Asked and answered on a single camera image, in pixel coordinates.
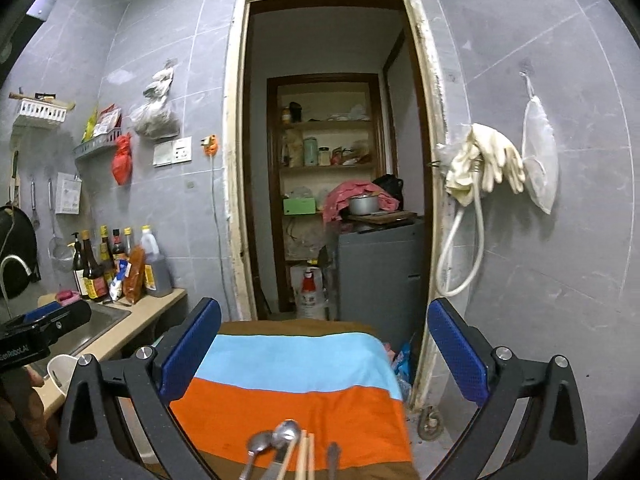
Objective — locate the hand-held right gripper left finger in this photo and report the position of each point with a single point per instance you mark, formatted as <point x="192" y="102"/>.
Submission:
<point x="192" y="352"/>

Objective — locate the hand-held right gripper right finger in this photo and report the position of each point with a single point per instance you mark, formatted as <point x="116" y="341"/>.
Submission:
<point x="457" y="355"/>

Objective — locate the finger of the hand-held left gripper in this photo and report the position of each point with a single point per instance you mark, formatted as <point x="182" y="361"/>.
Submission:
<point x="62" y="327"/>

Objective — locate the wooden chopstick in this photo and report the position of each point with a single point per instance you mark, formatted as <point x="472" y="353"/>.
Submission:
<point x="294" y="452"/>
<point x="306" y="460"/>

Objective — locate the person's left hand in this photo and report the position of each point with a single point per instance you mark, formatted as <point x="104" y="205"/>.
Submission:
<point x="27" y="410"/>

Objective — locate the pink sponge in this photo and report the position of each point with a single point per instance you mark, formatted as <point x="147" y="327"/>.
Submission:
<point x="67" y="297"/>

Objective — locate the yellow sponge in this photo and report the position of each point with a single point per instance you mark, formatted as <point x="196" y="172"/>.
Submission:
<point x="47" y="299"/>

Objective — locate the blue plastic bag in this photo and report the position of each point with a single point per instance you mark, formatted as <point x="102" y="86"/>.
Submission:
<point x="402" y="362"/>

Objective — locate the dark sauce bottle yellow label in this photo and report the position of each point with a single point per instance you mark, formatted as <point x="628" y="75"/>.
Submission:
<point x="94" y="280"/>

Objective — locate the black pump bottle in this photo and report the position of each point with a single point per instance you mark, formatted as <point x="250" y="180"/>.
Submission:
<point x="79" y="272"/>

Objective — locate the blue white packet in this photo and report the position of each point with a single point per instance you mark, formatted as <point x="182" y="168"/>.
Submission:
<point x="116" y="282"/>

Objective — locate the metal skimmer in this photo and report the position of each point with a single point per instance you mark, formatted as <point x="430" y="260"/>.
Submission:
<point x="60" y="255"/>

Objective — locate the metal faucet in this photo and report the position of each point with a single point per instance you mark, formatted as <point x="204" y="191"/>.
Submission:
<point x="17" y="260"/>

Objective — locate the yellow-capped sauce bottle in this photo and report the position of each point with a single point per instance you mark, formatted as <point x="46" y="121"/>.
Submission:
<point x="106" y="255"/>

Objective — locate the orange seasoning packet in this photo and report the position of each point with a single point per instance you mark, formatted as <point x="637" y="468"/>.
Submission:
<point x="134" y="275"/>

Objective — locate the cooking oil jug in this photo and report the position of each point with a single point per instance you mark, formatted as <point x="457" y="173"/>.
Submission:
<point x="157" y="270"/>

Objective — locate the black wok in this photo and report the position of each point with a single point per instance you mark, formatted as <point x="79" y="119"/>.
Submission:
<point x="17" y="240"/>

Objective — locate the grey cabinet with pot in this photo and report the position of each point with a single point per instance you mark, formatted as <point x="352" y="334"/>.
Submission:
<point x="380" y="280"/>

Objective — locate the clear yellow-capped bottle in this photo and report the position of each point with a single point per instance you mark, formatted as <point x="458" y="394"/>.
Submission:
<point x="127" y="240"/>

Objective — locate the striped orange blue brown cloth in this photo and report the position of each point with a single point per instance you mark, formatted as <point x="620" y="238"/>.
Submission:
<point x="300" y="390"/>

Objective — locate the metal spatula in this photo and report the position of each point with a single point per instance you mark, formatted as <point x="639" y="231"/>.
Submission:
<point x="34" y="205"/>

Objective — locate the dark metal utensil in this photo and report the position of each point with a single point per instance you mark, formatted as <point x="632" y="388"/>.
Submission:
<point x="333" y="460"/>

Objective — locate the red plastic bag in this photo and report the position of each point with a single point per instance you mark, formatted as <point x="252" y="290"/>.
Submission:
<point x="121" y="162"/>

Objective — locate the metal pot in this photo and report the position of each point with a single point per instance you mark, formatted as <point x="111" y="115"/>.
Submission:
<point x="364" y="205"/>

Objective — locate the black bag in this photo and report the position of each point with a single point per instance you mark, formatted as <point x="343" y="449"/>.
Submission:
<point x="391" y="187"/>

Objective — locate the green box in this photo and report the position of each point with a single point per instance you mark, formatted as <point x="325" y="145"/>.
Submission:
<point x="299" y="206"/>

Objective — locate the wooden shelf unit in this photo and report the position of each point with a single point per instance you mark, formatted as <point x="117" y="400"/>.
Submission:
<point x="272" y="185"/>

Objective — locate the pink cloth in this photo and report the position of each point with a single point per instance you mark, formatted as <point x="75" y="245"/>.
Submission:
<point x="336" y="200"/>

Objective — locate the white rubber gloves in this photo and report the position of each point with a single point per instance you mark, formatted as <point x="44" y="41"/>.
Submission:
<point x="482" y="157"/>

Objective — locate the yellow snack packet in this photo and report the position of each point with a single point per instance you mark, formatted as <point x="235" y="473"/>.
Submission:
<point x="90" y="127"/>

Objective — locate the orange plug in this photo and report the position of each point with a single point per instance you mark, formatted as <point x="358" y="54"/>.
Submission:
<point x="210" y="145"/>

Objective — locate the red white seasoning packet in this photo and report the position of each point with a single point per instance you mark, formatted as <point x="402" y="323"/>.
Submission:
<point x="107" y="121"/>

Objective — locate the white mesh bag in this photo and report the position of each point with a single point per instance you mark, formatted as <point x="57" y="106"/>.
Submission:
<point x="539" y="155"/>

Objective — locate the clear bag of dried goods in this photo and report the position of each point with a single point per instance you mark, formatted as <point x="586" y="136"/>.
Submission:
<point x="154" y="119"/>

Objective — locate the green thermos cup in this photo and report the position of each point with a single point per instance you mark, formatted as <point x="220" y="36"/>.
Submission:
<point x="310" y="152"/>

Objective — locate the white jar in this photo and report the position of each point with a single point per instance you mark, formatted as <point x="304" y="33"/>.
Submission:
<point x="324" y="156"/>

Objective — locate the white plastic bag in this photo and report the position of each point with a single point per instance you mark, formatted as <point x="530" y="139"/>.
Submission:
<point x="159" y="82"/>

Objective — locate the white wall box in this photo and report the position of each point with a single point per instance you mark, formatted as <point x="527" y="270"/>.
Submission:
<point x="68" y="194"/>

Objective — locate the grey wall shelf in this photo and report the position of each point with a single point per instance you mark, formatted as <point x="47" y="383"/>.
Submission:
<point x="97" y="144"/>

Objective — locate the wooden door frame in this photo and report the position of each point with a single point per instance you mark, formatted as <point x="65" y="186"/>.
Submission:
<point x="235" y="160"/>

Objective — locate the white wall switch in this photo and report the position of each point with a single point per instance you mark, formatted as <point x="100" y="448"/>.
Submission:
<point x="162" y="154"/>

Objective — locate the white wall socket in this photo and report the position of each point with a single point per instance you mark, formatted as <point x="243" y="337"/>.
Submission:
<point x="182" y="149"/>

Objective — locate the white plastic wall basket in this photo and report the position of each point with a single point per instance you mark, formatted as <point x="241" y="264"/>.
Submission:
<point x="40" y="111"/>

